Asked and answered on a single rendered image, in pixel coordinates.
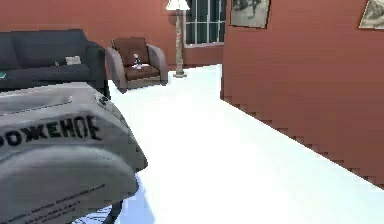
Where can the brown armchair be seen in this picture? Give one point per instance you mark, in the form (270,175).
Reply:
(140,71)

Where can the floor lamp with white shade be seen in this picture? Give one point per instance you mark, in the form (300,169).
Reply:
(180,40)

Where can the small figurine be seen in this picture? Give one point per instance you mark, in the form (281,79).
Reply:
(137,61)

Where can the framed grey picture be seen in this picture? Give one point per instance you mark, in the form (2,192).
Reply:
(250,11)

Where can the small grey box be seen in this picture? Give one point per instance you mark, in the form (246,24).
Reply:
(72,60)

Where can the grey rounded chest with lettering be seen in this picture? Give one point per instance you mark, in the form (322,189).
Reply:
(60,150)

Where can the dark grey sofa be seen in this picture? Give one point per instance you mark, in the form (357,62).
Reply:
(50,71)

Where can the framed pale picture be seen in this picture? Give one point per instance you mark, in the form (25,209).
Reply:
(373,15)

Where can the window with white frame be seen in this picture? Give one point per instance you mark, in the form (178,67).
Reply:
(205,21)

